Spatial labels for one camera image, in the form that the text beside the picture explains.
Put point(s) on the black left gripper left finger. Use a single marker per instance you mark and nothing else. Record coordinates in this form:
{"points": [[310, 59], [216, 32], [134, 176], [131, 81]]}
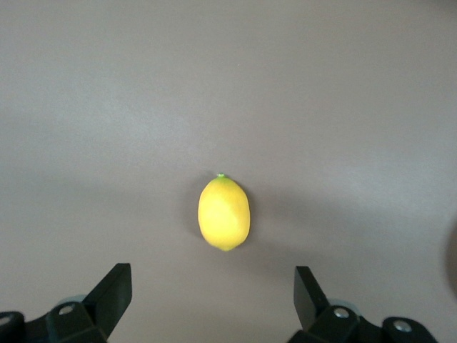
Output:
{"points": [[107, 296]]}

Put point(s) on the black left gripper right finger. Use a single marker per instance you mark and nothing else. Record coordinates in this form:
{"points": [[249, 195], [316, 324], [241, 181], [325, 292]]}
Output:
{"points": [[308, 296]]}

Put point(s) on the yellow lemon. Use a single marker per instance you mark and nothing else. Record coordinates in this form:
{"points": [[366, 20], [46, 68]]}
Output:
{"points": [[223, 214]]}

